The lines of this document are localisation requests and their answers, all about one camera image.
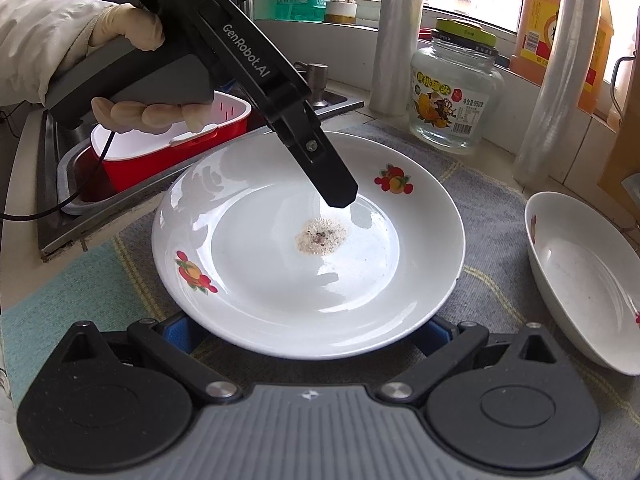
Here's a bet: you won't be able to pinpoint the orange cooking oil bottle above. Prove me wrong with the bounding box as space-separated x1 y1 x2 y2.
510 0 613 116

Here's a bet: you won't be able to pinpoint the plastic wrap roll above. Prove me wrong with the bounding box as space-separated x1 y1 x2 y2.
514 0 608 188
369 0 421 116

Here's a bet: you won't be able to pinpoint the metal wire rack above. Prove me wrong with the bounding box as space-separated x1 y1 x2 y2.
609 54 640 121

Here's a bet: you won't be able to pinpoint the red and white drain basket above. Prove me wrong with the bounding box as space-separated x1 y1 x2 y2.
90 91 252 196

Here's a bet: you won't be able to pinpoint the white fruit-print plate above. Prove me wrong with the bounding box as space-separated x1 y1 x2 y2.
151 131 467 360

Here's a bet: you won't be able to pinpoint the glass jar with green lid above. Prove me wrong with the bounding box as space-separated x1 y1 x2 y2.
409 17 506 156

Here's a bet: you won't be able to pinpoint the person's left hand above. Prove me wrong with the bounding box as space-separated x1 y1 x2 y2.
87 2 213 136

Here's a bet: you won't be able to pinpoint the person's left forearm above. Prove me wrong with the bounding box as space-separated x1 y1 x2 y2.
0 0 121 109

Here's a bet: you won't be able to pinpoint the metal sink knob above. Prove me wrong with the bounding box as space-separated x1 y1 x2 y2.
295 62 329 109

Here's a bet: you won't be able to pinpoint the brown food crumbs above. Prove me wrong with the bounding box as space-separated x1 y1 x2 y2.
292 217 349 259

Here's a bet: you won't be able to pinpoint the black cable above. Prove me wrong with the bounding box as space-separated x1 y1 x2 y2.
0 130 117 221

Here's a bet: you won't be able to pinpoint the stainless steel sink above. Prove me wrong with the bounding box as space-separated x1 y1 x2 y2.
37 80 366 256

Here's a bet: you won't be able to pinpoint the wooden cutting board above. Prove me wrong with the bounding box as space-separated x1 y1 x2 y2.
597 105 640 231

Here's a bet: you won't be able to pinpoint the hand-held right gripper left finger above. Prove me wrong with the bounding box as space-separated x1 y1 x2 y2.
59 312 243 407

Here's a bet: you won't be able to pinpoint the white fruit-print bowl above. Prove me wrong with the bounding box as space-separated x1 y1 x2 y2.
524 191 640 377

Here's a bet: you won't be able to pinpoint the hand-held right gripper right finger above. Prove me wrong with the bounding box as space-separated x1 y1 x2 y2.
376 314 560 407

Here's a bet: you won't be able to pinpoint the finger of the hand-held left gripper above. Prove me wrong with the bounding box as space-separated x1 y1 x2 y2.
271 99 360 209

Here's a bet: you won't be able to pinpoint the grey and teal striped towel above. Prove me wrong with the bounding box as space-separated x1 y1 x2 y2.
0 120 640 480

